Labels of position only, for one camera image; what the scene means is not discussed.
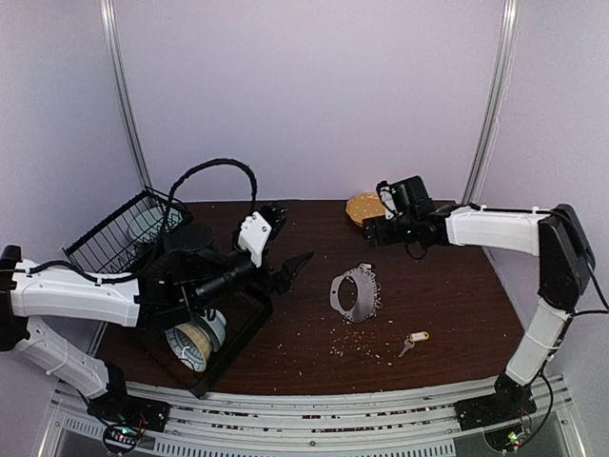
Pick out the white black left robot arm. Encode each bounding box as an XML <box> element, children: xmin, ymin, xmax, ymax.
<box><xmin>1</xmin><ymin>204</ymin><xmax>312</xmax><ymax>423</ymax></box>

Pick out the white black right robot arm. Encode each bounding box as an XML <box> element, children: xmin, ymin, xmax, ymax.
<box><xmin>363</xmin><ymin>176</ymin><xmax>598</xmax><ymax>430</ymax></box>

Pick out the yellow polka dot dish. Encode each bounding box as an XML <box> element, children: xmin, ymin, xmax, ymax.
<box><xmin>345</xmin><ymin>192</ymin><xmax>385</xmax><ymax>228</ymax></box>

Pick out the light green celadon bowl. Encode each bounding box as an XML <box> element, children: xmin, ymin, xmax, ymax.
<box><xmin>202</xmin><ymin>308</ymin><xmax>226</xmax><ymax>352</ymax></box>

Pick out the yellow patterned bowl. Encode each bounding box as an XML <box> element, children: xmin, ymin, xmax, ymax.
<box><xmin>165</xmin><ymin>324</ymin><xmax>213</xmax><ymax>373</ymax></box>

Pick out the key with yellow tag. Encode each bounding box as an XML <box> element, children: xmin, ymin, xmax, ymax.
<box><xmin>398</xmin><ymin>331</ymin><xmax>429</xmax><ymax>358</ymax></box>

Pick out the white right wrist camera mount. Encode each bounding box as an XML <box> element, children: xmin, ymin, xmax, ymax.
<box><xmin>376</xmin><ymin>181</ymin><xmax>397</xmax><ymax>220</ymax></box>

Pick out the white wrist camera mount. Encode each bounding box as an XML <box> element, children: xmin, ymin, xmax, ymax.
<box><xmin>237</xmin><ymin>211</ymin><xmax>271</xmax><ymax>268</ymax></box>
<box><xmin>376</xmin><ymin>181</ymin><xmax>397</xmax><ymax>220</ymax></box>

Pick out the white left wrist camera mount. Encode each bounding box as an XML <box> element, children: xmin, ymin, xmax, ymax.
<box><xmin>237</xmin><ymin>211</ymin><xmax>271</xmax><ymax>268</ymax></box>

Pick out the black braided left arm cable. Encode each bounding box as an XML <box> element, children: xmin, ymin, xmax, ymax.
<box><xmin>142</xmin><ymin>157</ymin><xmax>261</xmax><ymax>268</ymax></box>

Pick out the aluminium corner post right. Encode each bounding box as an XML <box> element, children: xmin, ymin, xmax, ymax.
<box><xmin>462</xmin><ymin>0</ymin><xmax>521</xmax><ymax>204</ymax></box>

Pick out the aluminium corner post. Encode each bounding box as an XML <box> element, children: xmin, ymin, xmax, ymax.
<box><xmin>99</xmin><ymin>0</ymin><xmax>152</xmax><ymax>188</ymax></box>
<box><xmin>462</xmin><ymin>0</ymin><xmax>521</xmax><ymax>204</ymax></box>

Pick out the black wire dish rack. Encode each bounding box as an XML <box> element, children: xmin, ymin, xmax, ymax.
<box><xmin>64</xmin><ymin>189</ymin><xmax>273</xmax><ymax>397</ymax></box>

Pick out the aluminium front rail frame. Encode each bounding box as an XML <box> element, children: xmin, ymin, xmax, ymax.
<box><xmin>33</xmin><ymin>375</ymin><xmax>591</xmax><ymax>456</ymax></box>

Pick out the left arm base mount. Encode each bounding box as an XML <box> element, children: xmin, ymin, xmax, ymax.
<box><xmin>85</xmin><ymin>396</ymin><xmax>170</xmax><ymax>456</ymax></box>

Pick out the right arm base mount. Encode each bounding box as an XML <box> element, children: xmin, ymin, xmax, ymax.
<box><xmin>454</xmin><ymin>393</ymin><xmax>537</xmax><ymax>453</ymax></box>

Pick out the aluminium corner post left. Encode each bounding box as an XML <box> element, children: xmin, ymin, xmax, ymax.
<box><xmin>99</xmin><ymin>0</ymin><xmax>152</xmax><ymax>188</ymax></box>

